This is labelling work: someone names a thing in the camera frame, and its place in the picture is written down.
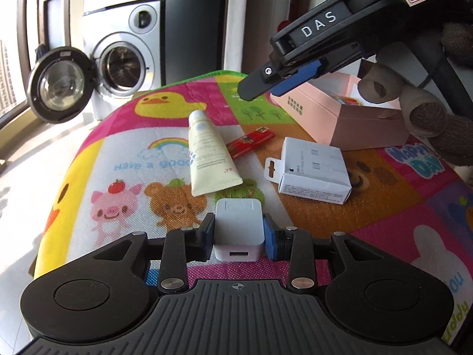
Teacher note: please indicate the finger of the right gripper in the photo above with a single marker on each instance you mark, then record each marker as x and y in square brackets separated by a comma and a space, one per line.
[261, 80]
[303, 74]

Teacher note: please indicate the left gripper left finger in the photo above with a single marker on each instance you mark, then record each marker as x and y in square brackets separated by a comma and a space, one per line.
[177, 249]

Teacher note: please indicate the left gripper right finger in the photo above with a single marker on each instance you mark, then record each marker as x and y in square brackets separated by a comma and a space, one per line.
[297, 247]

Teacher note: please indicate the white usb charger cube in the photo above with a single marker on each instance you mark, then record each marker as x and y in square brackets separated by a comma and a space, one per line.
[239, 232]

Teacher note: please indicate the grey gloved right hand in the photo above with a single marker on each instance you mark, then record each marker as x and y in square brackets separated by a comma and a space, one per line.
[423, 92]

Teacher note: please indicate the pink cardboard box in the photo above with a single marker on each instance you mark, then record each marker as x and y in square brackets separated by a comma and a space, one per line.
[349, 128]

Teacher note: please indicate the red lighter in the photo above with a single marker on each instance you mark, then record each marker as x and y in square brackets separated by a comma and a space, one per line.
[250, 142]

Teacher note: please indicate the white charger packaging box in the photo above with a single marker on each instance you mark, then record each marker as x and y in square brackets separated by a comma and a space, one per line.
[309, 170]

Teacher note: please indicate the white cream tube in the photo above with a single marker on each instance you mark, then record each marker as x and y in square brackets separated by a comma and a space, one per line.
[211, 167]

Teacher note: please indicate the colourful cartoon play mat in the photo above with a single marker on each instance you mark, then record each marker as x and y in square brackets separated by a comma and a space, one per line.
[165, 159]

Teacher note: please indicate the silver washing machine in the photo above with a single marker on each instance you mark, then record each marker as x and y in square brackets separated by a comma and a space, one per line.
[125, 45]

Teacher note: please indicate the round washing machine door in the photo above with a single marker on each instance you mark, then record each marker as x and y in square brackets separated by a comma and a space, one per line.
[61, 84]

